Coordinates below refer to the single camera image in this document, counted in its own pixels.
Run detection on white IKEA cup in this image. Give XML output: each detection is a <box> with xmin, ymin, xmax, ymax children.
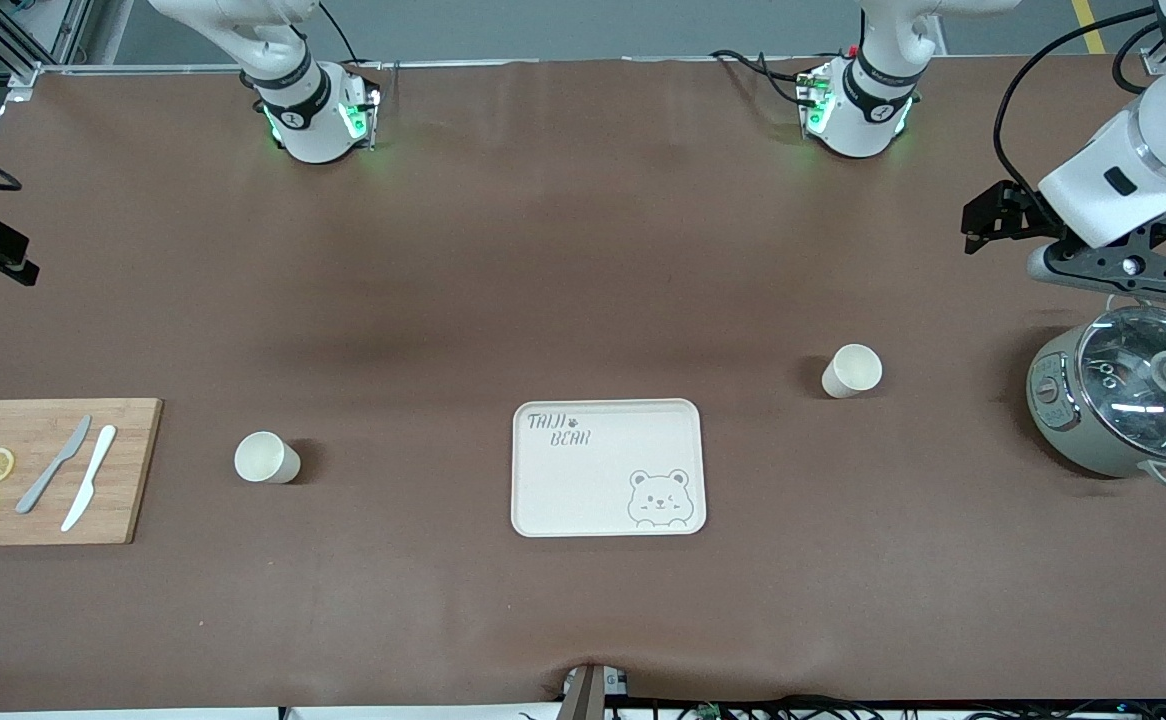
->
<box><xmin>234</xmin><ymin>431</ymin><xmax>302</xmax><ymax>486</ymax></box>
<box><xmin>821</xmin><ymin>343</ymin><xmax>884</xmax><ymax>400</ymax></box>

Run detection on cream bear print tray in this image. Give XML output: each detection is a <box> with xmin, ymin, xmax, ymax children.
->
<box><xmin>511</xmin><ymin>398</ymin><xmax>707</xmax><ymax>539</ymax></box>

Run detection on grey plastic knife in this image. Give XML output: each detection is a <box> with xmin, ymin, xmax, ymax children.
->
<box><xmin>15</xmin><ymin>415</ymin><xmax>93</xmax><ymax>515</ymax></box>

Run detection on glass pot lid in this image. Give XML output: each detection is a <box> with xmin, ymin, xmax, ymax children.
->
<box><xmin>1076</xmin><ymin>305</ymin><xmax>1166</xmax><ymax>463</ymax></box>

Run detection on white plastic knife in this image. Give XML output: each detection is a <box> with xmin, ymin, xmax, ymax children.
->
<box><xmin>60</xmin><ymin>424</ymin><xmax>118</xmax><ymax>533</ymax></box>

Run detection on sage green cooking pot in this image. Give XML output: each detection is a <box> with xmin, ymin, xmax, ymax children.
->
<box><xmin>1026</xmin><ymin>298</ymin><xmax>1166</xmax><ymax>489</ymax></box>

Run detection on wooden cutting board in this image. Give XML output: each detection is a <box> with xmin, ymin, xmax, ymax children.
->
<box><xmin>0</xmin><ymin>398</ymin><xmax>164</xmax><ymax>547</ymax></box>

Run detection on brown table cover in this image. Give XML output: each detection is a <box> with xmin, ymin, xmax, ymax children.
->
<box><xmin>0</xmin><ymin>55</ymin><xmax>1166</xmax><ymax>713</ymax></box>

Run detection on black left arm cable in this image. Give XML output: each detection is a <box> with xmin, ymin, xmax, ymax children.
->
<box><xmin>993</xmin><ymin>5</ymin><xmax>1164</xmax><ymax>206</ymax></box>

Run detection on black left base cables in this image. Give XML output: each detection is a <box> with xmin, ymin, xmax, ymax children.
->
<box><xmin>708</xmin><ymin>48</ymin><xmax>809</xmax><ymax>106</ymax></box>

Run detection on black right base cable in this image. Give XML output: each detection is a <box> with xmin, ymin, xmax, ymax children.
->
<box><xmin>318</xmin><ymin>0</ymin><xmax>360</xmax><ymax>67</ymax></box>

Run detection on black table edge cables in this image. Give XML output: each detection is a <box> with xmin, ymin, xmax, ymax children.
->
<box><xmin>518</xmin><ymin>695</ymin><xmax>1166</xmax><ymax>720</ymax></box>

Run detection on grey table edge bracket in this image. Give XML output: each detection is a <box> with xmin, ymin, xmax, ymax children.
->
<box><xmin>558</xmin><ymin>662</ymin><xmax>631</xmax><ymax>720</ymax></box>

